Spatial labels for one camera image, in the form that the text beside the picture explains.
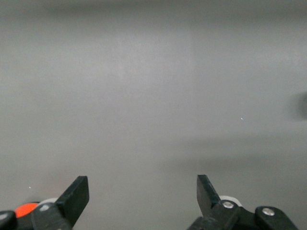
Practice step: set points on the orange cylinder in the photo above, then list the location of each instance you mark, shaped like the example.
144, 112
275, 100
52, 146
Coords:
24, 209

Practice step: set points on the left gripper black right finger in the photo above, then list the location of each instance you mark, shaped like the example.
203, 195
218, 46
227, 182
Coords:
207, 198

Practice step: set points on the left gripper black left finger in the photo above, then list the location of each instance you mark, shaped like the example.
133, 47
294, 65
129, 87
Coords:
74, 198

